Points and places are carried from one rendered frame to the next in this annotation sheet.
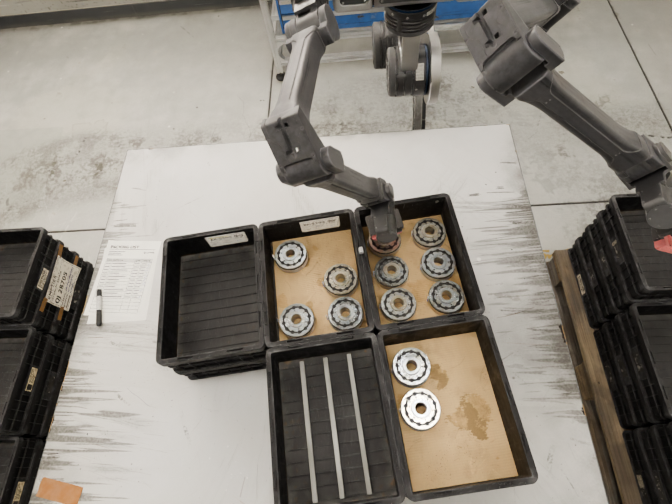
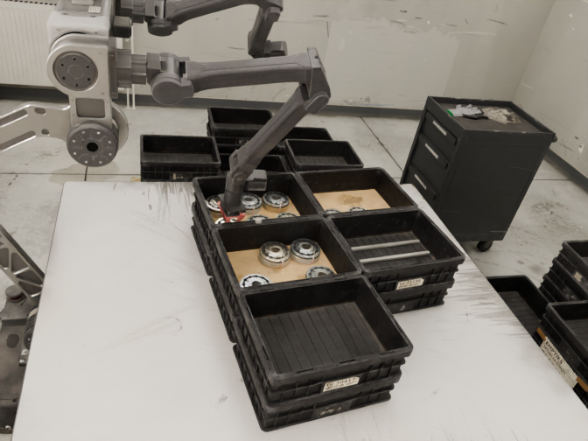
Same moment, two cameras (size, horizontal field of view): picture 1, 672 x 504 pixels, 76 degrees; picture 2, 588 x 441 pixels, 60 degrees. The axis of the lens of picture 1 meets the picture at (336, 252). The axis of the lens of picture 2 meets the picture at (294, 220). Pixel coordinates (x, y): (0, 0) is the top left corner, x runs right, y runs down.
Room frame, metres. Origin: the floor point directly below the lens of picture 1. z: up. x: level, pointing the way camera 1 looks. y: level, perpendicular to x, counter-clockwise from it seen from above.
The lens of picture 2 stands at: (1.15, 1.17, 1.91)
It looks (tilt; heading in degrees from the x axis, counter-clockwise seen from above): 35 degrees down; 241
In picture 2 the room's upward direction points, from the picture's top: 11 degrees clockwise
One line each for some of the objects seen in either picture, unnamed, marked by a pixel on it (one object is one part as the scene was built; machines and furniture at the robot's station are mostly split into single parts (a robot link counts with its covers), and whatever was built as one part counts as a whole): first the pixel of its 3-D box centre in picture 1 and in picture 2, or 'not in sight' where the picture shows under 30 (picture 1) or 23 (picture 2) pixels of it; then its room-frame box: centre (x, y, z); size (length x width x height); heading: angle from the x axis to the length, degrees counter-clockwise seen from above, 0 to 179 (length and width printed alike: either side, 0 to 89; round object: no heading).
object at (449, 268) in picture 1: (438, 262); (248, 200); (0.53, -0.30, 0.86); 0.10 x 0.10 x 0.01
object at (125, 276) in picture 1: (123, 278); not in sight; (0.77, 0.77, 0.70); 0.33 x 0.23 x 0.01; 171
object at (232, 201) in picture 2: (384, 218); (233, 197); (0.65, -0.16, 0.98); 0.10 x 0.07 x 0.07; 94
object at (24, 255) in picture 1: (34, 291); not in sight; (0.99, 1.37, 0.37); 0.40 x 0.30 x 0.45; 171
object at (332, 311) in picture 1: (345, 313); (305, 248); (0.43, 0.01, 0.86); 0.10 x 0.10 x 0.01
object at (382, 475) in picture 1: (332, 421); (390, 250); (0.15, 0.09, 0.87); 0.40 x 0.30 x 0.11; 178
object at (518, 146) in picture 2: not in sight; (463, 179); (-1.14, -0.87, 0.45); 0.60 x 0.45 x 0.90; 171
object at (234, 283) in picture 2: (312, 274); (285, 252); (0.55, 0.08, 0.92); 0.40 x 0.30 x 0.02; 178
